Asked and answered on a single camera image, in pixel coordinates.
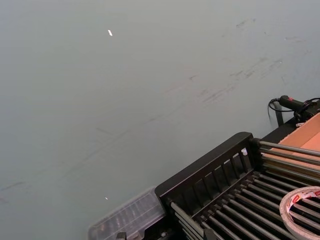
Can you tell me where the roll of white tape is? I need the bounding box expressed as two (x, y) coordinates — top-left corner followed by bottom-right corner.
(278, 185), (320, 240)

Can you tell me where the black rack with steel bars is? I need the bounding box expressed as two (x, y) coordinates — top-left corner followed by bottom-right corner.
(116, 131), (320, 240)

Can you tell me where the clear plastic case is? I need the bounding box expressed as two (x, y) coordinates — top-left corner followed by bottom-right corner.
(87, 186), (166, 240)

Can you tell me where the black table cloth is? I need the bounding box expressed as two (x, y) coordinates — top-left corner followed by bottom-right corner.
(259, 117), (302, 144)

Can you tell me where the shallow brown cardboard tray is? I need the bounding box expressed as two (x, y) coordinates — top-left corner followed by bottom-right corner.
(261, 112), (320, 180)

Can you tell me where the black corded tool red switch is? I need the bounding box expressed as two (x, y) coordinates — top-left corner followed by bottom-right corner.
(267, 95), (320, 127)

